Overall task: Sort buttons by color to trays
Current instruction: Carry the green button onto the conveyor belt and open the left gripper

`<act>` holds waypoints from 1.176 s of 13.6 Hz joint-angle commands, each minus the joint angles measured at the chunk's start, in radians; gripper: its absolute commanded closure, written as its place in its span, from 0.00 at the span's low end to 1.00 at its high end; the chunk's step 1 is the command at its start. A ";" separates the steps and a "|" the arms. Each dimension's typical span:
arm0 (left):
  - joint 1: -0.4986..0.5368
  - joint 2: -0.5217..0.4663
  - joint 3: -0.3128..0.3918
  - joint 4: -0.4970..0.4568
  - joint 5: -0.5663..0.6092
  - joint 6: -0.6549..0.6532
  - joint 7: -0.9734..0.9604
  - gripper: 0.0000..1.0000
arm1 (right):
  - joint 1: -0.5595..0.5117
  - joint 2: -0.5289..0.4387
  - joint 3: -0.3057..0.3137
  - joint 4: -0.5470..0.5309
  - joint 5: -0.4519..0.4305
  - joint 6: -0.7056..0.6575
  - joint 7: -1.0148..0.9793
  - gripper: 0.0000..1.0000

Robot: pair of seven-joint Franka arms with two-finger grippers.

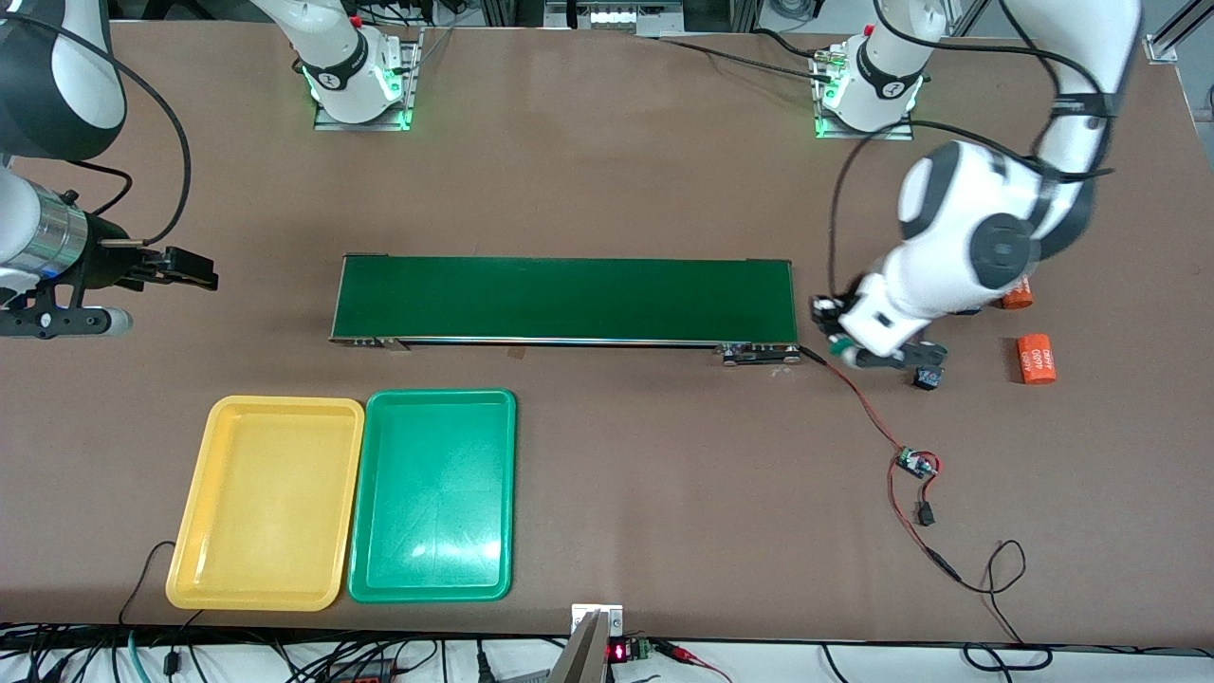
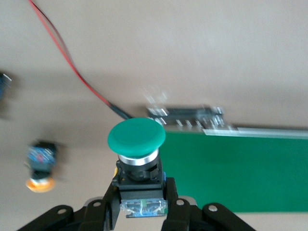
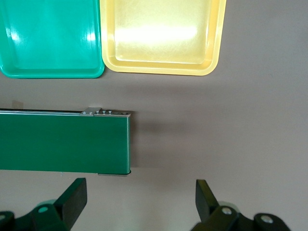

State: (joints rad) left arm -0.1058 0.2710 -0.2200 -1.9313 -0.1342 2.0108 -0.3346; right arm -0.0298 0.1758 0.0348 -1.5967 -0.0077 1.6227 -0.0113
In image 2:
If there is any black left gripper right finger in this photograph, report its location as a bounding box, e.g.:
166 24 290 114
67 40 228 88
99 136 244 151
162 177 256 231

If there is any green conveyor belt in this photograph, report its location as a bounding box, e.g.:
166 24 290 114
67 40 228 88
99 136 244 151
144 104 308 214

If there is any red black conveyor wire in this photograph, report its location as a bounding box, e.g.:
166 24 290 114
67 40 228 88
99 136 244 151
27 0 133 120

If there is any yellow mushroom push button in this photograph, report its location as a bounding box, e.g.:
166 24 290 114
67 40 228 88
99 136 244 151
24 141 61 193

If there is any green mushroom push button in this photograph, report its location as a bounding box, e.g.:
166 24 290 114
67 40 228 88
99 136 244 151
107 117 168 218
0 72 13 102

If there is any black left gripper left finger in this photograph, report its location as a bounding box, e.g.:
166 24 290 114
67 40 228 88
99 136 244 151
16 179 120 231

